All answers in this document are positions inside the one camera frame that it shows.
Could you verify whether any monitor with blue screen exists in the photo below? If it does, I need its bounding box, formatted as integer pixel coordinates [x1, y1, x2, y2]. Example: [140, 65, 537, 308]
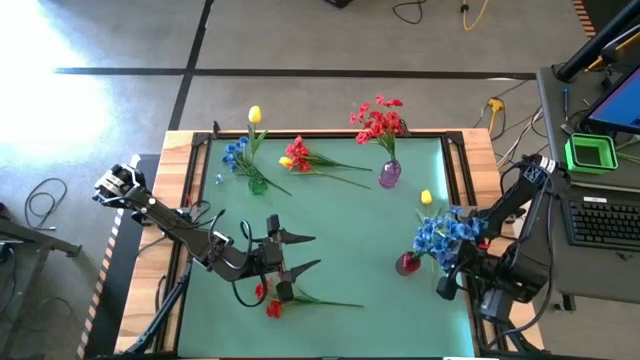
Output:
[582, 63, 640, 136]

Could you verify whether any black keyboard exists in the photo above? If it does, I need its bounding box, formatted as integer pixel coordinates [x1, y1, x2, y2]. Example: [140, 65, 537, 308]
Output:
[562, 195, 640, 253]

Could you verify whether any red ribbed glass vase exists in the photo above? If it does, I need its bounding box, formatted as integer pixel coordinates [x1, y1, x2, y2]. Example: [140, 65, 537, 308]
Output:
[394, 250, 423, 277]

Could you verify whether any yellow cable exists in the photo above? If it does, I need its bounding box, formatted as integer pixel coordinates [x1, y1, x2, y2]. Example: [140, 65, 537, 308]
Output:
[459, 0, 490, 32]

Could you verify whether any black table strut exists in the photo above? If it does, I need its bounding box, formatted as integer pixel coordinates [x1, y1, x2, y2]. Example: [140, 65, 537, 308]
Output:
[122, 259, 194, 356]

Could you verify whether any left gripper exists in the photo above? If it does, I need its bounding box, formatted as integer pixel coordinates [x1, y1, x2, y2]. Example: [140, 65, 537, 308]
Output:
[249, 213, 323, 303]

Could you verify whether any black metal stand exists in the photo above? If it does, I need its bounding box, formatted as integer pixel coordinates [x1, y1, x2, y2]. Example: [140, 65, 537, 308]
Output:
[0, 202, 84, 360]

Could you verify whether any black floor cable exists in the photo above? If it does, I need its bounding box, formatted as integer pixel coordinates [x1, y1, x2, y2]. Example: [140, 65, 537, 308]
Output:
[392, 0, 425, 25]
[24, 177, 69, 231]

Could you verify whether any large blue flower bunch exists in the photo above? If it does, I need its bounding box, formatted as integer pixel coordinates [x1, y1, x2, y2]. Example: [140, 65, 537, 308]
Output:
[412, 204, 489, 274]

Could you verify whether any red flower bunch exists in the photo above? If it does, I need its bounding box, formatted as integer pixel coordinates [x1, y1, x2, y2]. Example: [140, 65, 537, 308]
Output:
[348, 94, 406, 164]
[284, 134, 374, 174]
[253, 277, 365, 320]

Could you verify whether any black monitor pole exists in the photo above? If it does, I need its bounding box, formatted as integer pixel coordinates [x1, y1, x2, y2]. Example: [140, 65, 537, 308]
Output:
[554, 0, 640, 84]

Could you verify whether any green table mat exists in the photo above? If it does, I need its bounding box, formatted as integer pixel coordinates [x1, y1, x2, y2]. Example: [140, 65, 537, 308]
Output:
[177, 137, 476, 359]

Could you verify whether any green glass vase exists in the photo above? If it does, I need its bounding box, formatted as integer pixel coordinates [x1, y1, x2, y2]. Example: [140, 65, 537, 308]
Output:
[247, 167, 270, 197]

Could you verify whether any small blue flower bunch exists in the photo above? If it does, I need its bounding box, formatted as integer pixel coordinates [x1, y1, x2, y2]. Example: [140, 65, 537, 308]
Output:
[221, 135, 293, 197]

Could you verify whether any pink ribbed glass vase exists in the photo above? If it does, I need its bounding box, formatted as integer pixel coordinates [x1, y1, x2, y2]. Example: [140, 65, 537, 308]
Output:
[378, 159, 403, 190]

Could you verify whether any black floor mat striped edge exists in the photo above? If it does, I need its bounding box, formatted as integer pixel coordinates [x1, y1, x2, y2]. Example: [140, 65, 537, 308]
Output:
[74, 153, 166, 360]
[572, 0, 640, 39]

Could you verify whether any black side desk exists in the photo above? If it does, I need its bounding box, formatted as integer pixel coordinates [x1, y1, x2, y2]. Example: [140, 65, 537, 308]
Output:
[537, 64, 640, 304]

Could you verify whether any green plastic box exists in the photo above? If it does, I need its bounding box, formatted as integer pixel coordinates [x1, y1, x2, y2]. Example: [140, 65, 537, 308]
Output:
[564, 132, 619, 175]

